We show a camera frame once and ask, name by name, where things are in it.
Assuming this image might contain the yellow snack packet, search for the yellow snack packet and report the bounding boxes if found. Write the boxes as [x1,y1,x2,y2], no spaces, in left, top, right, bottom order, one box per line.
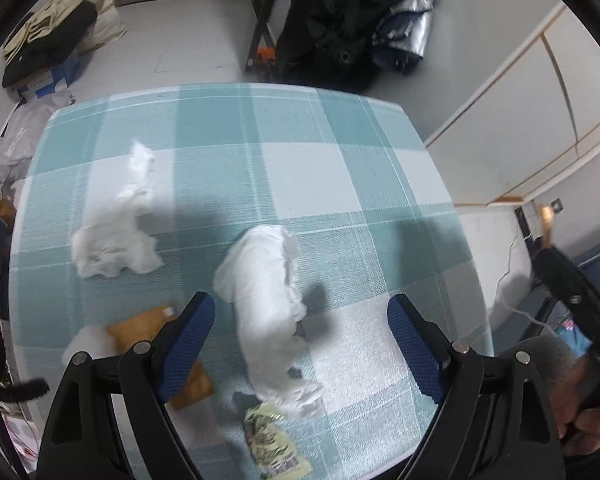
[243,401,312,479]

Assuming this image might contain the blue white cardboard box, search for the blue white cardboard box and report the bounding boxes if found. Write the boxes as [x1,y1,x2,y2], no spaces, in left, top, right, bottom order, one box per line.
[10,50,94,99]

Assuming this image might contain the small orange object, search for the small orange object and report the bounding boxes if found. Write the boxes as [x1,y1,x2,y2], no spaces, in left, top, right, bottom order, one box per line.
[252,46,279,69]

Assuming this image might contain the white cloth bag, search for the white cloth bag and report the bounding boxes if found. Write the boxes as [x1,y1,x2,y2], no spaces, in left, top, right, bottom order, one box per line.
[75,0,129,56]

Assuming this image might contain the small crumpled white tissue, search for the small crumpled white tissue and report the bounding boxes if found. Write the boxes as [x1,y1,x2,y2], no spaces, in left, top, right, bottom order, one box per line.
[72,140,165,279]

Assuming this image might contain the teal checked tablecloth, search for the teal checked tablecloth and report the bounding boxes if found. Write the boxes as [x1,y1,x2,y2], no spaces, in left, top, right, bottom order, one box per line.
[7,82,496,480]

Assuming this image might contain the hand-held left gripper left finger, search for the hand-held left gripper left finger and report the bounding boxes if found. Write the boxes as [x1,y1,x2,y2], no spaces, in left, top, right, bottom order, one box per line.
[37,291,217,480]

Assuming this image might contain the white cable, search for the white cable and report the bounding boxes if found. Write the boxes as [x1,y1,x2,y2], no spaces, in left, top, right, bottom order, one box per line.
[495,230,557,334]

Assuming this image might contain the black metal rack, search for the black metal rack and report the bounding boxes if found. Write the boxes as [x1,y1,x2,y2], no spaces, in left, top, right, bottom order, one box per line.
[242,0,291,81]

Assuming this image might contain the large white tissue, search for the large white tissue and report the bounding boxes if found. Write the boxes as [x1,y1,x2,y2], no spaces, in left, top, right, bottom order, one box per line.
[213,225,326,421]

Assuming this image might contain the white gold-trimmed cabinet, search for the white gold-trimmed cabinet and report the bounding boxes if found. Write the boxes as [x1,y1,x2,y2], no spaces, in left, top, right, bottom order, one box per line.
[424,2,600,209]

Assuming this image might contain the grey plastic bags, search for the grey plastic bags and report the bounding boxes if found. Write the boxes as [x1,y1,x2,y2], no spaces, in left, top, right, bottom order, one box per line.
[0,95,76,211]

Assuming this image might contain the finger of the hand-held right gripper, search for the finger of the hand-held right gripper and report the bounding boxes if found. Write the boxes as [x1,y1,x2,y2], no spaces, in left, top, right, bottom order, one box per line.
[532,246,599,311]

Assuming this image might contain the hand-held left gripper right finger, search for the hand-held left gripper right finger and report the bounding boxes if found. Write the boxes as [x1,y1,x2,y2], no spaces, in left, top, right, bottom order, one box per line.
[386,294,566,480]

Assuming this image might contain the flat white tissue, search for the flat white tissue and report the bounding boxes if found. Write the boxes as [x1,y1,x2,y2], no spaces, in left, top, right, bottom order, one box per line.
[62,324,119,366]

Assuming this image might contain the silver blue padded bag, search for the silver blue padded bag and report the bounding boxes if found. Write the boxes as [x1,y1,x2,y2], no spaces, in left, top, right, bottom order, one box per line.
[370,0,446,76]

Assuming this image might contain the person's right hand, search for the person's right hand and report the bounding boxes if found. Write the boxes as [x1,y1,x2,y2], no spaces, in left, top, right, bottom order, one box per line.
[550,355,600,457]

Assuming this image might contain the person's grey clothing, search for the person's grey clothing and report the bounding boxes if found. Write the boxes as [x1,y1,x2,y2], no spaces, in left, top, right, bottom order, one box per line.
[497,336,579,396]

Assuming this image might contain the brown snack packet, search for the brown snack packet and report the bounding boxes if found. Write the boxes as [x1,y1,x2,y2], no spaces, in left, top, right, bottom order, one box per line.
[105,304,215,411]

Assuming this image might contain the black coat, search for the black coat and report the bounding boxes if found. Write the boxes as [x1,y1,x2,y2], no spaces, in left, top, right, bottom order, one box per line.
[277,0,411,94]

